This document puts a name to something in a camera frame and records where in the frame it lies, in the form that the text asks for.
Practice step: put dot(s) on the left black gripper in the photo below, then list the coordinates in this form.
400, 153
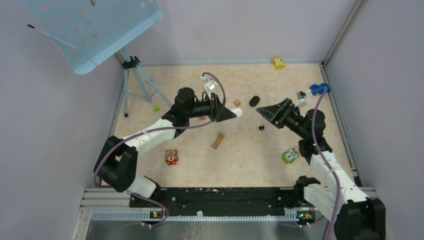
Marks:
218, 112

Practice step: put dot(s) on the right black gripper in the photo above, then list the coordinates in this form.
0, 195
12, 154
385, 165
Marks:
278, 113

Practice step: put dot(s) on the white earbud charging case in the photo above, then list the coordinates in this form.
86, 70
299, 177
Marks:
238, 112

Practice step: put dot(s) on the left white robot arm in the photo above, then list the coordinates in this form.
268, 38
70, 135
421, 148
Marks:
117, 162

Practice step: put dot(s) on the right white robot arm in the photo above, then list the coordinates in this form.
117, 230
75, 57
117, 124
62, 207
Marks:
351, 213

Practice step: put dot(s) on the black oval charging case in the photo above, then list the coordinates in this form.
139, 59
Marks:
254, 101

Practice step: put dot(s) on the small wooden cube far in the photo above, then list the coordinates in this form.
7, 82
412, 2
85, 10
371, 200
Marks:
237, 102

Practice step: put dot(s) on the wooden arch block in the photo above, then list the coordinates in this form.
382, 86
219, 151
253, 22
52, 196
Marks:
219, 138

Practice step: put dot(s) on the green owl number block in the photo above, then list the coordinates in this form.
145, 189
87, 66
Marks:
289, 156

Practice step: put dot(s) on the blue toy car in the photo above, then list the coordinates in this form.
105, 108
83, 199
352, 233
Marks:
319, 89

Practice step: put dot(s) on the yellow toy car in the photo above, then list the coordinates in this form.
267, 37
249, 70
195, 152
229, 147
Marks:
278, 63

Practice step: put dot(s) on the red owl number block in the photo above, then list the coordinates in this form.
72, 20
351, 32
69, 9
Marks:
171, 157

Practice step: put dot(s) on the light blue tripod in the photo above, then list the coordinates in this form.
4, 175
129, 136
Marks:
131, 67

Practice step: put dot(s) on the light blue perforated stand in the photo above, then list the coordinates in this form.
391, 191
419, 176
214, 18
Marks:
87, 33

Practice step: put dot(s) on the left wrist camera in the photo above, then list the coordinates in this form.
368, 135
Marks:
209, 83

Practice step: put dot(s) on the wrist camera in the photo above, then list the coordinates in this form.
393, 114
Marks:
301, 96
209, 83

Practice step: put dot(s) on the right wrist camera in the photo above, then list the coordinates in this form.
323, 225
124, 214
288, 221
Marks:
301, 96

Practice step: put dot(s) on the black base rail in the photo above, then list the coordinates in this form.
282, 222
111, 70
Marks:
227, 201

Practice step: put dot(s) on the white slotted cable duct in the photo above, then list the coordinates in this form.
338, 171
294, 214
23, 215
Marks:
147, 216

